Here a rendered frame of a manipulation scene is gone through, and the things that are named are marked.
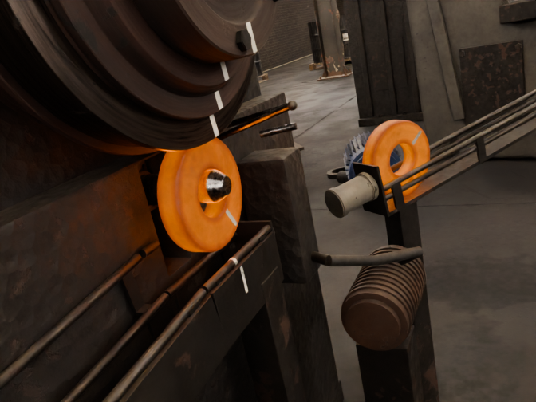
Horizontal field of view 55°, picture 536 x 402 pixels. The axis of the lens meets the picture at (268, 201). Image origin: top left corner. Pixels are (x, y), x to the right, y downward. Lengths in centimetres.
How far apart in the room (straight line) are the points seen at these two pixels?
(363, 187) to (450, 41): 237
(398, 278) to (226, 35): 59
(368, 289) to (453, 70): 246
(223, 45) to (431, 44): 283
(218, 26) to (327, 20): 899
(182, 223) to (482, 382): 113
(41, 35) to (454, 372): 138
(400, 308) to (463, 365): 71
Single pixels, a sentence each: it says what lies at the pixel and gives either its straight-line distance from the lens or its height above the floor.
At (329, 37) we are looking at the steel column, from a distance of 954.
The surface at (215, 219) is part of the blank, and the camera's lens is 69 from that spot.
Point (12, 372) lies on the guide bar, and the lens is 57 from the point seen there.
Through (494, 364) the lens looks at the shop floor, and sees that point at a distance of 164.
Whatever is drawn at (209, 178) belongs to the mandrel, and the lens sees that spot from 66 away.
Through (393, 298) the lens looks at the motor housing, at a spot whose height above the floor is 52.
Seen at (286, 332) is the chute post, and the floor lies 54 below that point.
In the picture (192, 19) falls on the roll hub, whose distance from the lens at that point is 52.
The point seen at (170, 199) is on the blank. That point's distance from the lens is 63.
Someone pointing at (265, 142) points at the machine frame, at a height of 80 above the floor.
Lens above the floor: 100
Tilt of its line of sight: 18 degrees down
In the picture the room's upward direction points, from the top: 12 degrees counter-clockwise
